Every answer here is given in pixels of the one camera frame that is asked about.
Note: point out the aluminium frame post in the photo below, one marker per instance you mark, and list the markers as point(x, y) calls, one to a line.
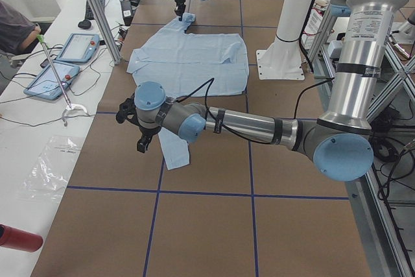
point(100, 18)

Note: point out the blue teach pendant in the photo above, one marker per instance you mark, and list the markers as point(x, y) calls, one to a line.
point(45, 85)
point(79, 48)

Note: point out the red cylinder bottle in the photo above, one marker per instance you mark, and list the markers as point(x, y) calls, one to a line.
point(20, 240)

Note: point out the clear plastic bag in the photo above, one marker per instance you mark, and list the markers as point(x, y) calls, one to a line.
point(52, 170)

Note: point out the light blue button shirt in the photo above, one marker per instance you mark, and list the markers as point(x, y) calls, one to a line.
point(173, 65)

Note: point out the seated person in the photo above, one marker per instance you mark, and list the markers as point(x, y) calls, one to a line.
point(18, 34)

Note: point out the near blue teach pendant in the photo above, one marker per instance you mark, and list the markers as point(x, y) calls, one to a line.
point(45, 85)

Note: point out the aluminium frame rail structure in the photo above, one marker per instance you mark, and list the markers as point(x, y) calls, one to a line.
point(383, 200)

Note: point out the metal grabber stick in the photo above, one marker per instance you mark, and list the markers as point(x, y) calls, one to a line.
point(70, 106)

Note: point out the white power adapter box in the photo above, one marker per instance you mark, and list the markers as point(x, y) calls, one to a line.
point(334, 49)

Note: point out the black computer mouse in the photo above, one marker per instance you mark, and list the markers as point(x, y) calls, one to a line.
point(85, 24)

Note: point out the black power adapter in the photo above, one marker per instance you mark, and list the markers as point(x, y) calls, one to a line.
point(127, 12)

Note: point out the far blue teach pendant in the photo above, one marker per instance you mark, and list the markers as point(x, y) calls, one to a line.
point(79, 48)

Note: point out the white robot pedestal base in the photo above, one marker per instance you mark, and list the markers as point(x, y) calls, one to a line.
point(282, 59)

